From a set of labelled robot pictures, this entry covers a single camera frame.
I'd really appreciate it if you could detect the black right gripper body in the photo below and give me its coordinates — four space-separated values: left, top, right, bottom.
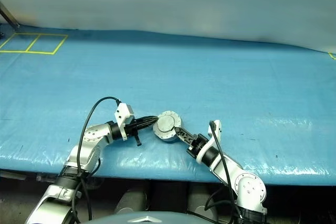
186 134 208 158

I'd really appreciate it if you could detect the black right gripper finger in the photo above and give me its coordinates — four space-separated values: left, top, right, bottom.
175 127 196 145

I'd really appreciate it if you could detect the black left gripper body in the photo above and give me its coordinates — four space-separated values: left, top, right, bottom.
125 121 142 147

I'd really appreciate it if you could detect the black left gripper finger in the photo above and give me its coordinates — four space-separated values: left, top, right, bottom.
138 115 159 124
138 120 158 130

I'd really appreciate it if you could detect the grey round motor gear cover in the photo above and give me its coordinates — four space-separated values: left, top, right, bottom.
152 110 182 139

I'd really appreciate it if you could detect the grey rounded robot leg shape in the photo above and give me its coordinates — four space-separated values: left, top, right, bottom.
186 183 218 222
114 188 148 214

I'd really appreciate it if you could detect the blue plastic table cover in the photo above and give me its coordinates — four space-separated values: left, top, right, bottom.
0 23 336 187

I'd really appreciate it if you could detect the grey-blue robot torso with logo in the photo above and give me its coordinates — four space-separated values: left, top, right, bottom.
89 211 211 224

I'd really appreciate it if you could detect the grey metal stand leg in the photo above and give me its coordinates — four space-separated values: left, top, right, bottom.
0 1 20 28

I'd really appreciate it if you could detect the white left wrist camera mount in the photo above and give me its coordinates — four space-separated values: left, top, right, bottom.
114 102 135 141

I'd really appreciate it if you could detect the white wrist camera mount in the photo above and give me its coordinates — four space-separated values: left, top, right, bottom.
114 102 135 141
196 119 223 164

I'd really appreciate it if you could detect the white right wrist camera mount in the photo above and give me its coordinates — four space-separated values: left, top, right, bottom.
196 119 223 164

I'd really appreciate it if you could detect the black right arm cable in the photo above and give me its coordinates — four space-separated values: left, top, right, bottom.
204 121 244 224

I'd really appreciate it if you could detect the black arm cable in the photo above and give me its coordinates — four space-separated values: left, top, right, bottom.
72 97 122 224
204 121 244 224

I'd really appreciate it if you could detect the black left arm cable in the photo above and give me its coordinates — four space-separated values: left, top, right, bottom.
72 97 122 224

